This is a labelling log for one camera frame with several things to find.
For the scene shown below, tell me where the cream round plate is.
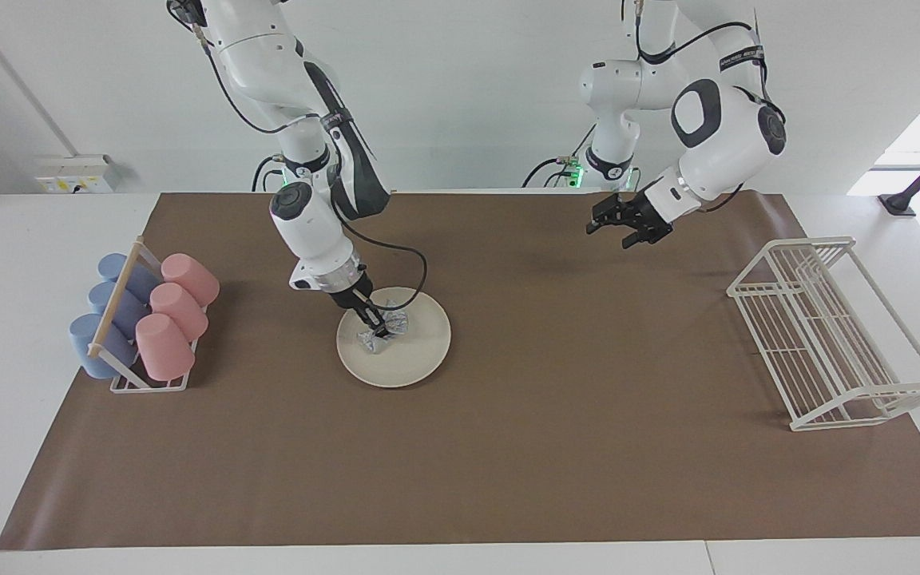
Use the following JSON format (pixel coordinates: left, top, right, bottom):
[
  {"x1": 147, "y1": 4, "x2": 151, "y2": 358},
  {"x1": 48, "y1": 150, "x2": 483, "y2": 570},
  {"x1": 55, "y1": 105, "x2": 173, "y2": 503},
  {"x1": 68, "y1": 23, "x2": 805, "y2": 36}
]
[{"x1": 336, "y1": 287, "x2": 452, "y2": 389}]

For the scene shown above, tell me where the pink plastic cup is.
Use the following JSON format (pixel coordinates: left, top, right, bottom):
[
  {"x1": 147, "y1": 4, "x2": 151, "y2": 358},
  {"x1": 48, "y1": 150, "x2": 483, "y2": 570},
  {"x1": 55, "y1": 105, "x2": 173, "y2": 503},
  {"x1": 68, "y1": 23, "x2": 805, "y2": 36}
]
[
  {"x1": 149, "y1": 282, "x2": 209, "y2": 340},
  {"x1": 135, "y1": 313, "x2": 196, "y2": 382},
  {"x1": 161, "y1": 253, "x2": 220, "y2": 307}
]

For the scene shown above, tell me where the brown table mat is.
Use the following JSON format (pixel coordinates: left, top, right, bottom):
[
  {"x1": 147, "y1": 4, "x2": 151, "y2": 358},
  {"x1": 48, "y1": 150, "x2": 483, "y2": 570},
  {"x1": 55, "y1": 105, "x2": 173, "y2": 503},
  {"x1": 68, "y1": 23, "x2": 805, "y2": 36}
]
[{"x1": 0, "y1": 192, "x2": 920, "y2": 552}]

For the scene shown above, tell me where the blue plastic cup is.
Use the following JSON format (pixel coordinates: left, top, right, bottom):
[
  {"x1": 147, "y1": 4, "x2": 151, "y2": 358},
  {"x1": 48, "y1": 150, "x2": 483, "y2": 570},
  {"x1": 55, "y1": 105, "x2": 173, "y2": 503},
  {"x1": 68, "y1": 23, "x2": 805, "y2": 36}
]
[
  {"x1": 89, "y1": 281, "x2": 149, "y2": 340},
  {"x1": 69, "y1": 313, "x2": 141, "y2": 380},
  {"x1": 97, "y1": 253, "x2": 159, "y2": 303}
]

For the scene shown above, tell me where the black left base cable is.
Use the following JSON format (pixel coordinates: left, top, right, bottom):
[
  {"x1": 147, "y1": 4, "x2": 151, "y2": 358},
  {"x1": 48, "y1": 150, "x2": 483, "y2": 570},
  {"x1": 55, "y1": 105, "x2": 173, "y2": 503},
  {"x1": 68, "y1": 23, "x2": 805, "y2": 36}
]
[{"x1": 522, "y1": 120, "x2": 598, "y2": 189}]

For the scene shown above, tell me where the black base cable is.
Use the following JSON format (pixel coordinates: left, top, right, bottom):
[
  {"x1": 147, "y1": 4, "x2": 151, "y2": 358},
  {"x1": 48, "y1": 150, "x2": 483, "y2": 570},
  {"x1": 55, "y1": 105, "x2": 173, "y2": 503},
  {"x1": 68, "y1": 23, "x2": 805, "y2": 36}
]
[
  {"x1": 251, "y1": 154, "x2": 285, "y2": 192},
  {"x1": 522, "y1": 120, "x2": 598, "y2": 189}
]

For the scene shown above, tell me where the black right base cable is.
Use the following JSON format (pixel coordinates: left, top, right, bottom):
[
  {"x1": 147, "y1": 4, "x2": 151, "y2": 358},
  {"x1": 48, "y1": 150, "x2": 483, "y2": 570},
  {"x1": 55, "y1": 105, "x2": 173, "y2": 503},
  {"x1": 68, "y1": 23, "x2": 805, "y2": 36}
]
[{"x1": 251, "y1": 154, "x2": 285, "y2": 192}]

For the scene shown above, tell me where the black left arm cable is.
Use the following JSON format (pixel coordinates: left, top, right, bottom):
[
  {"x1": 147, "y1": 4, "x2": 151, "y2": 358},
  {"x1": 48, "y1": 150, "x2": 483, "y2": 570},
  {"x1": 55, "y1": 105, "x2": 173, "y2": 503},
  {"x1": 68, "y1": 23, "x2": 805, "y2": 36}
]
[{"x1": 634, "y1": 0, "x2": 787, "y2": 213}]

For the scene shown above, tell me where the wire cup rack wooden handle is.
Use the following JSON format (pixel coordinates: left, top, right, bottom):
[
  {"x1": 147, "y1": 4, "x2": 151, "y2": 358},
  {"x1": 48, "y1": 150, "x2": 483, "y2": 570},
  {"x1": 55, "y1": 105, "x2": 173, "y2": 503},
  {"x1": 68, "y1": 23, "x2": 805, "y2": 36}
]
[{"x1": 87, "y1": 236, "x2": 209, "y2": 394}]

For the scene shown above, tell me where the white wire dish rack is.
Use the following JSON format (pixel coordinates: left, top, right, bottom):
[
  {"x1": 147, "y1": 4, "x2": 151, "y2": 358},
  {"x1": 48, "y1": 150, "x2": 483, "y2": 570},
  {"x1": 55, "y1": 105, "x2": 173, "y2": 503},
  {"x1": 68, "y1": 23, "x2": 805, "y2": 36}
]
[{"x1": 727, "y1": 236, "x2": 920, "y2": 432}]

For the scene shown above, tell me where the white wall socket box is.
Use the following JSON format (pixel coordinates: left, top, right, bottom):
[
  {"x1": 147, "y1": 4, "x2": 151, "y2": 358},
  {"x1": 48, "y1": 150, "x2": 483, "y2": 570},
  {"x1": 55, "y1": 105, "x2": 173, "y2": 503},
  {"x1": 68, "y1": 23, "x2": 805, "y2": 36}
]
[{"x1": 34, "y1": 154, "x2": 121, "y2": 195}]

